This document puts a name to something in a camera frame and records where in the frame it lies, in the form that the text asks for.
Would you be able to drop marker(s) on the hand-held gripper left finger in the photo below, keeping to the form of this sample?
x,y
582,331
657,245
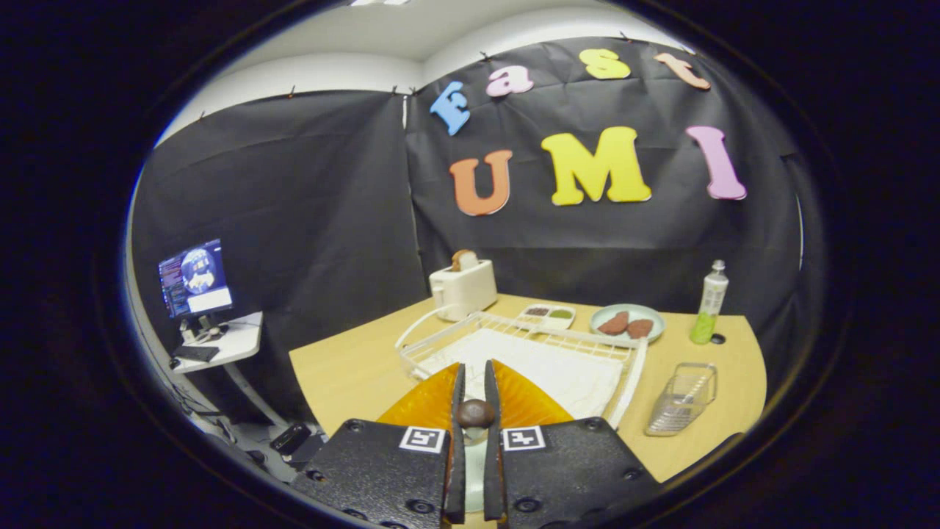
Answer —
x,y
457,470

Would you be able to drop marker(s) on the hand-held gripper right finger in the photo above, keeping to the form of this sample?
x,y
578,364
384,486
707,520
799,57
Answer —
x,y
493,470

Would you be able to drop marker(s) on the white sauce dish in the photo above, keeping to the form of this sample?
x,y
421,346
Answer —
x,y
547,316

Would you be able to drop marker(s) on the small plate with patties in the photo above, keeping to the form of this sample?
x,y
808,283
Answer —
x,y
650,314

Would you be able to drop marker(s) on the white drain tray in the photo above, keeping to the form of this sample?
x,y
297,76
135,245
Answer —
x,y
565,375

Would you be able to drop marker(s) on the black device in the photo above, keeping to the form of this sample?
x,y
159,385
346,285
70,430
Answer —
x,y
291,438

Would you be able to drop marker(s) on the white toaster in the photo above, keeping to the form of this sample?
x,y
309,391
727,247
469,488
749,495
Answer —
x,y
464,292

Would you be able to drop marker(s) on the brown patty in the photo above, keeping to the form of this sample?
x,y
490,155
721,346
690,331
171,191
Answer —
x,y
640,328
614,323

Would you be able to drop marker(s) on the brown bread slice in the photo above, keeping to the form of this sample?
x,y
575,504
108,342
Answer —
x,y
464,259

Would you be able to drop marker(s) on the white side table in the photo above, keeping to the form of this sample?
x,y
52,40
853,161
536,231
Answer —
x,y
239,342

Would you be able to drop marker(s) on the green drink bottle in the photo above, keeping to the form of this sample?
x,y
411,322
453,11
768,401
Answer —
x,y
711,301

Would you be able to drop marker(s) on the black keyboard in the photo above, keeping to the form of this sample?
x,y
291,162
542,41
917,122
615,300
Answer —
x,y
195,353

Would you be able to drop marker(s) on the computer monitor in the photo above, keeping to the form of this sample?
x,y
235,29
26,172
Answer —
x,y
194,278

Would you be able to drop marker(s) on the ceiling light panel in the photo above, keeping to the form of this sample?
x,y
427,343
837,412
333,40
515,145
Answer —
x,y
382,2

